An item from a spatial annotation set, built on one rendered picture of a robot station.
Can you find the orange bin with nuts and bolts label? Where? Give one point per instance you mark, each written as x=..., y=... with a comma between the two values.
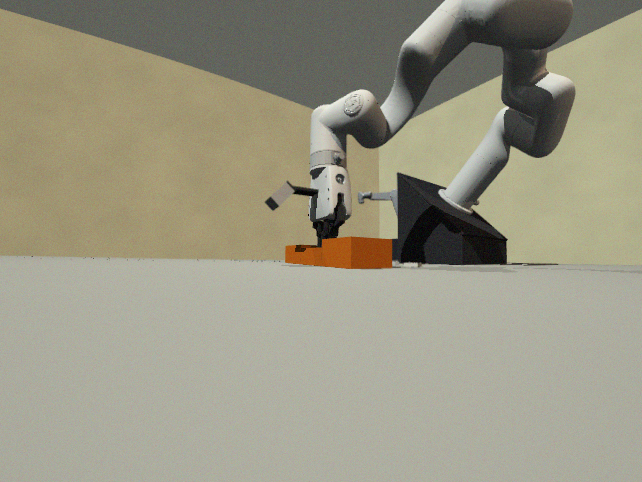
x=344, y=252

